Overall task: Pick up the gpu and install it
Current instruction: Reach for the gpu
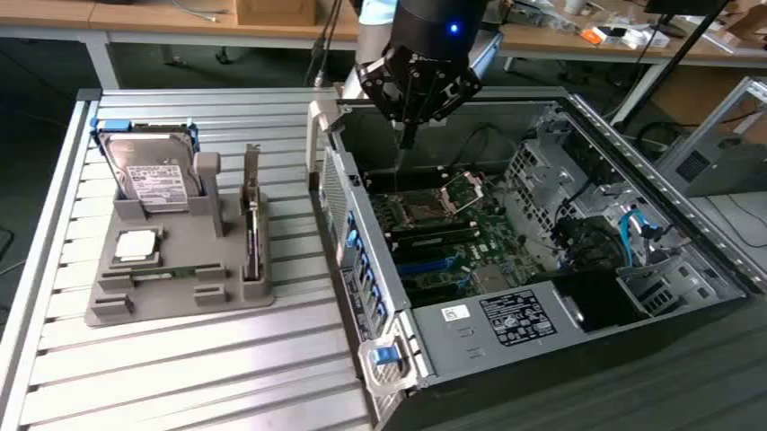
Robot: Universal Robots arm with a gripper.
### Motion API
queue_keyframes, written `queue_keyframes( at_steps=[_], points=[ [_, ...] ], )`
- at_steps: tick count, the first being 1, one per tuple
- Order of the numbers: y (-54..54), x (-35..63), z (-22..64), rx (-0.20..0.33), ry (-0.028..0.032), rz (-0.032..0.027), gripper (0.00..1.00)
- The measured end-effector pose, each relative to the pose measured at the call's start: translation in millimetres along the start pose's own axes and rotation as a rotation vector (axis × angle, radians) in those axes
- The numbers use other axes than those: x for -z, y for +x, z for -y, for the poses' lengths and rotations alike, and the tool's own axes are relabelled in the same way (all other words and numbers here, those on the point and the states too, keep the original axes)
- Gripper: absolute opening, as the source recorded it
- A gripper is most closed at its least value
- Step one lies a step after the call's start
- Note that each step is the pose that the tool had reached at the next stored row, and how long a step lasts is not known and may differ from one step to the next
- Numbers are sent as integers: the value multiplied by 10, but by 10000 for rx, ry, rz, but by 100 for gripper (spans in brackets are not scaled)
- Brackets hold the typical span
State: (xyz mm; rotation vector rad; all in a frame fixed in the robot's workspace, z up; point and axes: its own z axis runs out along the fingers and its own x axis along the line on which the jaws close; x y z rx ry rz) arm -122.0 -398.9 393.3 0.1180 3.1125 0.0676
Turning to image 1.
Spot grey computer tower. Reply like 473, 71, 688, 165
655, 132, 767, 198

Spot hard disk with blue carrier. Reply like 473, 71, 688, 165
88, 119, 203, 215

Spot CPU socket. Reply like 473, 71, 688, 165
395, 190, 457, 226

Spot silver CPU chip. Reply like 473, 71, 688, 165
112, 231, 160, 262

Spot open black PC case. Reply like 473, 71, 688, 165
305, 87, 767, 431

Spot graphics card with metal bracket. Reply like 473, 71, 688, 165
239, 143, 268, 285

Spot black wire bundle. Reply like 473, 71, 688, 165
548, 215, 626, 276

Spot brown cardboard box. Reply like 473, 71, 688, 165
236, 0, 319, 26

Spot orange small box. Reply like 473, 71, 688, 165
584, 25, 626, 45

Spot black hanging cables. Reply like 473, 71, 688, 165
305, 0, 344, 89

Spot blue wire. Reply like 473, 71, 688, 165
638, 214, 667, 246
619, 209, 646, 270

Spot black monitor with stand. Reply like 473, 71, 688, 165
643, 0, 730, 38

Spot green motherboard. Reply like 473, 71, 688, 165
364, 172, 540, 303

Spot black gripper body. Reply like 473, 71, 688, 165
388, 0, 485, 68

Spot grey metal disk bay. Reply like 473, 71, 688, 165
616, 262, 748, 321

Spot grey plastic parts rack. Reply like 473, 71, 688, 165
83, 150, 277, 328

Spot black slanted pole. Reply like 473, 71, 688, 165
610, 0, 739, 132

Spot green RAM stick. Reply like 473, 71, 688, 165
131, 265, 199, 280

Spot grey metal drive cage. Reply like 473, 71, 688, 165
505, 111, 622, 237

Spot blue expansion slot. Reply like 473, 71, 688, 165
395, 256, 464, 277

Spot metal socket cover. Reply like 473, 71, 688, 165
437, 172, 487, 210

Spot aluminium profile frame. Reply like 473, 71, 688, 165
658, 75, 767, 168

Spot white small box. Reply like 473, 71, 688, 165
622, 29, 670, 49

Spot grey power supply unit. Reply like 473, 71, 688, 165
409, 273, 654, 379

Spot black cable loop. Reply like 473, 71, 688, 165
460, 124, 520, 171

